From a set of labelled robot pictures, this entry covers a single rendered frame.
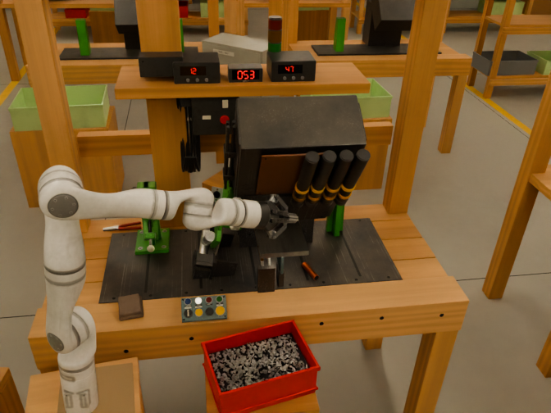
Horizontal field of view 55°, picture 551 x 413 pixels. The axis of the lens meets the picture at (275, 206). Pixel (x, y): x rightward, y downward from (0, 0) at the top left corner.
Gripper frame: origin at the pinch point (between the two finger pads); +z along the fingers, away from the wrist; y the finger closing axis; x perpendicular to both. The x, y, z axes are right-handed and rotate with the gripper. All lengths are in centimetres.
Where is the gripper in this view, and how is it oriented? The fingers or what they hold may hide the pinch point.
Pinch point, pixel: (291, 218)
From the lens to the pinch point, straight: 148.6
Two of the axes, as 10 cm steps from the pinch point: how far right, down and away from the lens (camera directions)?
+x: -6.5, 0.0, 7.6
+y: 0.7, -10.0, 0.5
